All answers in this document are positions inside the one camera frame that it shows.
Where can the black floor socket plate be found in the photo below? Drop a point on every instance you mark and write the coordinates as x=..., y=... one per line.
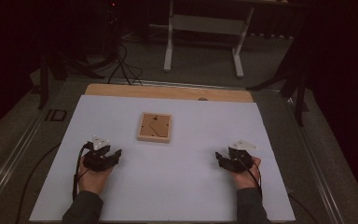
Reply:
x=56, y=115

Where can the person's left hand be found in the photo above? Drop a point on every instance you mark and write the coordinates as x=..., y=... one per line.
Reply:
x=93, y=180

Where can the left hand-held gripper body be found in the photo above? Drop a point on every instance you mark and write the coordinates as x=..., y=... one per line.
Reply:
x=97, y=158

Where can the metal floor rail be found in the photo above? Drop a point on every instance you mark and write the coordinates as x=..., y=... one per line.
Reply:
x=9, y=165
x=180, y=84
x=317, y=168

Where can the person's right hand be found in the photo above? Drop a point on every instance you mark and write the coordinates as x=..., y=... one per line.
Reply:
x=245, y=179

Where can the white table mat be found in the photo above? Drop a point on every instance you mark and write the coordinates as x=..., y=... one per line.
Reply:
x=183, y=186

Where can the white metal stand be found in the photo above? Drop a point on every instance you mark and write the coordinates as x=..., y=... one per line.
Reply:
x=206, y=25

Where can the black metal stand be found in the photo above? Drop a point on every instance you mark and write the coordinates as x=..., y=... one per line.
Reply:
x=300, y=93

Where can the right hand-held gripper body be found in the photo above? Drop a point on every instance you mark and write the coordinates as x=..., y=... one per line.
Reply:
x=240, y=157

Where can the wooden photo frame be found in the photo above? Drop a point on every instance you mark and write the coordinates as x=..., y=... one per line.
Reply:
x=154, y=127

